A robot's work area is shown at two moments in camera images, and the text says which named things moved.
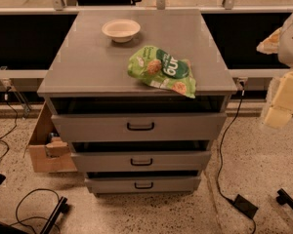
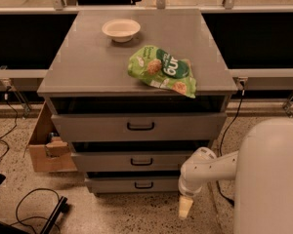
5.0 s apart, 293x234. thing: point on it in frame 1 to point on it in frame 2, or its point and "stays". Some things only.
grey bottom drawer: (143, 185) stays
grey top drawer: (140, 128) stays
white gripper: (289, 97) to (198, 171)
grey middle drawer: (142, 161) stays
